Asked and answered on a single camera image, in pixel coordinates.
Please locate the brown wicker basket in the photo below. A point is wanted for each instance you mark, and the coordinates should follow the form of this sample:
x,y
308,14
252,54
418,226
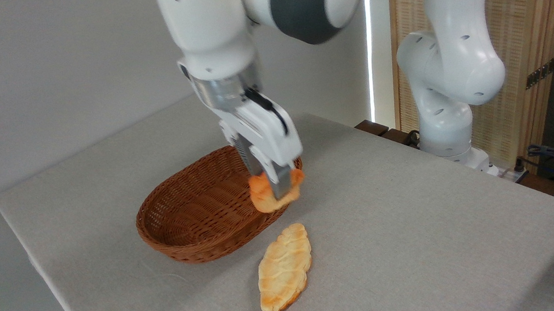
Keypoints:
x,y
187,218

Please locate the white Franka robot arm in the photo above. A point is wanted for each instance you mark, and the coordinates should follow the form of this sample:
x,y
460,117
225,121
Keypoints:
x,y
449,60

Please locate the black metal screen hinge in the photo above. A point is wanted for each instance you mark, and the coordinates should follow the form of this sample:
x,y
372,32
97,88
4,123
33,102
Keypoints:
x,y
540,73

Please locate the grey tablecloth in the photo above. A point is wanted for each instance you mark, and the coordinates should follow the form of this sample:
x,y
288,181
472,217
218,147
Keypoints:
x,y
415,243

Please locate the small orange bread roll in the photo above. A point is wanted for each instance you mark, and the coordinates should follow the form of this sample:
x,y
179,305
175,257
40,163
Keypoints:
x,y
260,194

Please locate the bamboo folding screen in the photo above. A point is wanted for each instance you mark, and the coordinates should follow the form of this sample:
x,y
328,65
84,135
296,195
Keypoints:
x,y
519,4

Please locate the long flat bread loaf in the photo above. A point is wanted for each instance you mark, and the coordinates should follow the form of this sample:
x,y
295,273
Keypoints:
x,y
284,270

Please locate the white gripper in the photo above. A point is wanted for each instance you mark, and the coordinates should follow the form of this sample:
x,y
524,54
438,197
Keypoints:
x,y
270,131

